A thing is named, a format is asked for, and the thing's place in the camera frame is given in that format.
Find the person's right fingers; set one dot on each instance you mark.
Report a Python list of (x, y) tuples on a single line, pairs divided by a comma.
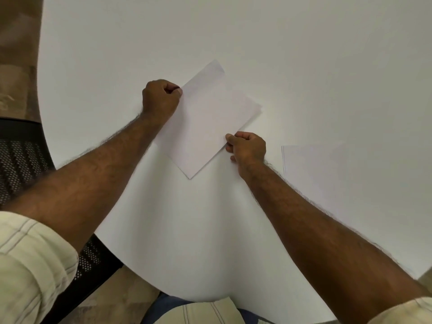
[(232, 145)]

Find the person's right forearm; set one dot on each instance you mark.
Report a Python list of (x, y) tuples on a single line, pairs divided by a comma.
[(324, 239)]

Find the person's left forearm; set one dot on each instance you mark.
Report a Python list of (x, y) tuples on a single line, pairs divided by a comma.
[(84, 185)]

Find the person's left hand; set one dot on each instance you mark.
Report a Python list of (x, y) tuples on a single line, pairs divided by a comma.
[(158, 99)]

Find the white paper sheet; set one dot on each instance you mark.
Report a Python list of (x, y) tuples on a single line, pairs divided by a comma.
[(209, 119)]

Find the person's left fingers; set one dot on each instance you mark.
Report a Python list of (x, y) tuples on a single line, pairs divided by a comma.
[(172, 89)]

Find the person's right hand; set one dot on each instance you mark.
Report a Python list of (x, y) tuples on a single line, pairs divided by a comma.
[(249, 148)]

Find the black mesh office chair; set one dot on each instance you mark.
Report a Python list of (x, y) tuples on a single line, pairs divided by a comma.
[(37, 185)]

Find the blue trousers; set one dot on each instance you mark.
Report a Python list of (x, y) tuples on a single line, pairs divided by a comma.
[(162, 308)]

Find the cream striped shirt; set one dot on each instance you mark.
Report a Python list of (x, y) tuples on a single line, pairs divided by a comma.
[(30, 269)]

